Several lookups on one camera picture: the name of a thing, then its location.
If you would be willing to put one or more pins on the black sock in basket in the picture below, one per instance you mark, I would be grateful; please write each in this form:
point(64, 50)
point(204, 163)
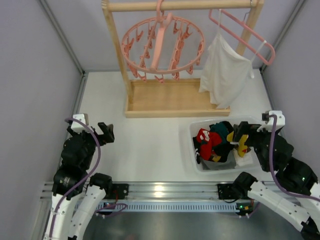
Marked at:
point(222, 150)

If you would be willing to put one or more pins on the wooden clothes rack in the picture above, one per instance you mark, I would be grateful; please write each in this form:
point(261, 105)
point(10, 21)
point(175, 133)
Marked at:
point(171, 98)

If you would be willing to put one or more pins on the yellow sock in basket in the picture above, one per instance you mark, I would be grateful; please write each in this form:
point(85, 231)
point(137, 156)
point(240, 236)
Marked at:
point(215, 158)

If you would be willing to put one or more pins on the red sock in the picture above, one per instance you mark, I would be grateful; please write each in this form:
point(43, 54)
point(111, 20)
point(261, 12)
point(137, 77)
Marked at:
point(207, 141)

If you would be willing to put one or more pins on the pink round clip hanger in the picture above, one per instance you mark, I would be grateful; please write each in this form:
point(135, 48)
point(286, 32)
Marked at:
point(165, 44)

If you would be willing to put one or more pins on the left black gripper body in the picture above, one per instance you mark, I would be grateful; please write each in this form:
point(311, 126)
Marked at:
point(100, 136)

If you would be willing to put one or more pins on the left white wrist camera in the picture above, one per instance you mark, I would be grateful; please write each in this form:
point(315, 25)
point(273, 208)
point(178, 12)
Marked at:
point(81, 124)

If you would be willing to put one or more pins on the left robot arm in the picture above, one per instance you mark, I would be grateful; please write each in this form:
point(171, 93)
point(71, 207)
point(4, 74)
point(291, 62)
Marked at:
point(76, 189)

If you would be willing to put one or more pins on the yellow sock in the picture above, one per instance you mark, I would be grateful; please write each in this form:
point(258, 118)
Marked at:
point(215, 158)
point(239, 145)

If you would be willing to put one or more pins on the white plastic basket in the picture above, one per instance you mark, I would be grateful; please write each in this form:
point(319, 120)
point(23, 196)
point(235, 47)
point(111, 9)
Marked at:
point(233, 164)

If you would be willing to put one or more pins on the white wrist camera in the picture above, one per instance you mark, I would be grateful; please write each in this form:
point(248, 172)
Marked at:
point(274, 120)
point(81, 124)

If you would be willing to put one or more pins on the white hanging garment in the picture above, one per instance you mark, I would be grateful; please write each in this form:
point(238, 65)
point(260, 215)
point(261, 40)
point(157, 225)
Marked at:
point(224, 74)

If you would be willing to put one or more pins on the aluminium mounting rail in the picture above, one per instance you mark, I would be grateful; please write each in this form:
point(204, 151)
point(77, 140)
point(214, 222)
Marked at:
point(152, 197)

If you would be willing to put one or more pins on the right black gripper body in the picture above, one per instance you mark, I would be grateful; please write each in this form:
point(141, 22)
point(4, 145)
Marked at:
point(245, 132)

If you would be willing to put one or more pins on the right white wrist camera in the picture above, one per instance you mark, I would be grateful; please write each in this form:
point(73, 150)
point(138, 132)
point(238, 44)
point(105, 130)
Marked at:
point(274, 120)

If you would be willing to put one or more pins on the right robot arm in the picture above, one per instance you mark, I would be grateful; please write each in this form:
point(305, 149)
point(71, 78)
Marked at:
point(292, 176)

